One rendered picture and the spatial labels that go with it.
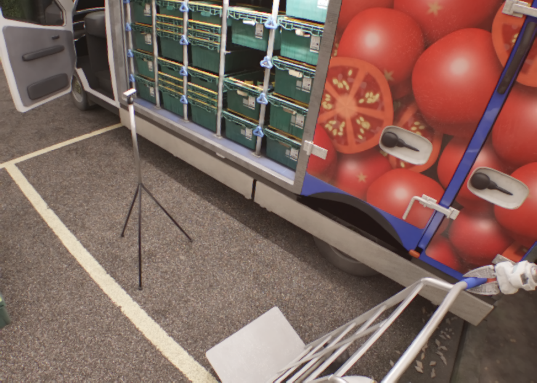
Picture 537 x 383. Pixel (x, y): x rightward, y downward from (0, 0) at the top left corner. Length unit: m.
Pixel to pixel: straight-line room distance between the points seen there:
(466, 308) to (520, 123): 1.22
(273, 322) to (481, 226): 1.37
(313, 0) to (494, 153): 1.36
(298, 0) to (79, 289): 2.48
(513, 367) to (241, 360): 1.87
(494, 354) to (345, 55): 2.26
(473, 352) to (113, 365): 2.38
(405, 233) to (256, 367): 1.22
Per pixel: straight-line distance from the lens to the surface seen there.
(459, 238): 2.00
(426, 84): 1.72
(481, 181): 1.80
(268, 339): 2.05
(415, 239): 2.07
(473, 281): 1.24
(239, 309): 2.26
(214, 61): 2.69
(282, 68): 2.26
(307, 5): 2.15
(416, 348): 0.94
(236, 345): 1.99
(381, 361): 2.31
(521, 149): 1.77
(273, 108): 2.36
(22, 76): 4.34
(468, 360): 2.56
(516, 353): 2.84
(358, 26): 1.80
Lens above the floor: 1.91
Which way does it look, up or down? 35 degrees down
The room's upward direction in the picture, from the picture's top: 9 degrees clockwise
